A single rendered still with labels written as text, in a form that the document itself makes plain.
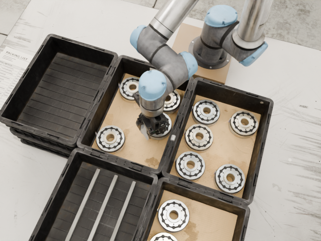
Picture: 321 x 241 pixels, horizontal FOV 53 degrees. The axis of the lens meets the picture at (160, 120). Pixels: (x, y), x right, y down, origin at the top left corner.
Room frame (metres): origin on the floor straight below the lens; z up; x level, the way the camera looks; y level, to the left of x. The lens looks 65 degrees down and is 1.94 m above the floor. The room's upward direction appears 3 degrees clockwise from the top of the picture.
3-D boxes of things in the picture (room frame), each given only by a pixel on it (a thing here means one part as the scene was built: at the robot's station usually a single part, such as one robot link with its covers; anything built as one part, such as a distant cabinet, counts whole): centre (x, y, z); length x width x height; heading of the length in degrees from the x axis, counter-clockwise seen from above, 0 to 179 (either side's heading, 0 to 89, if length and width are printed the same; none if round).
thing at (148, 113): (0.47, 0.03, 1.07); 0.08 x 0.08 x 0.05
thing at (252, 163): (0.44, -0.21, 0.87); 0.40 x 0.30 x 0.11; 164
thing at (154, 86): (0.47, 0.03, 1.15); 0.09 x 0.08 x 0.11; 135
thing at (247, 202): (0.44, -0.21, 0.92); 0.40 x 0.30 x 0.02; 164
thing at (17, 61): (0.75, 0.69, 0.70); 0.33 x 0.23 x 0.01; 165
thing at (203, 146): (0.46, -0.14, 0.86); 0.10 x 0.10 x 0.01
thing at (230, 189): (0.31, -0.25, 0.86); 0.10 x 0.10 x 0.01
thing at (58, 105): (0.60, 0.37, 0.87); 0.40 x 0.30 x 0.11; 164
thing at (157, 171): (0.52, 0.08, 0.92); 0.40 x 0.30 x 0.02; 164
